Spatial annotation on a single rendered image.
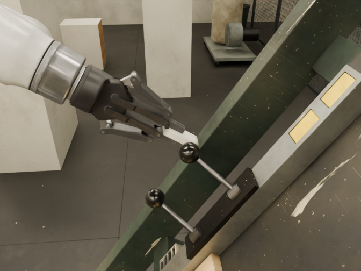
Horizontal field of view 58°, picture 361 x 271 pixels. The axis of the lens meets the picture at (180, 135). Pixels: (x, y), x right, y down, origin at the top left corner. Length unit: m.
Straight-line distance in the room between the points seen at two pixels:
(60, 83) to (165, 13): 3.59
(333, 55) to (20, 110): 2.62
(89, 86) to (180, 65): 3.75
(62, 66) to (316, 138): 0.39
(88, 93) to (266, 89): 0.38
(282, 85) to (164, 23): 3.43
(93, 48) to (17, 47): 4.95
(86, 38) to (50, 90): 4.92
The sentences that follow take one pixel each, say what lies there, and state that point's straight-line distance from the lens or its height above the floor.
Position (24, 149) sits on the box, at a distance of 3.20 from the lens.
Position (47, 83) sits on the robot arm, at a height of 1.67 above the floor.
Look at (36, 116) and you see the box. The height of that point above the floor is 0.57.
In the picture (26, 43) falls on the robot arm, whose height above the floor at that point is 1.73.
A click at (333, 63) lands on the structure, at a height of 1.65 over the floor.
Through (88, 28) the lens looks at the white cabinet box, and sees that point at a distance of 5.40.
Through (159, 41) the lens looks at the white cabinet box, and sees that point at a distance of 4.14.
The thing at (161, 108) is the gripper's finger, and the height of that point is 1.61.
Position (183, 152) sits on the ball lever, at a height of 1.55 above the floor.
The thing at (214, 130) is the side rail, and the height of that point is 1.48.
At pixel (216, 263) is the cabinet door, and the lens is 0.62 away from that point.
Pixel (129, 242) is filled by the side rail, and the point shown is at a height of 1.13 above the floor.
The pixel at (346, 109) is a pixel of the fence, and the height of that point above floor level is 1.65.
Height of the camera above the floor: 1.86
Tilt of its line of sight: 32 degrees down
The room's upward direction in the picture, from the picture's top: straight up
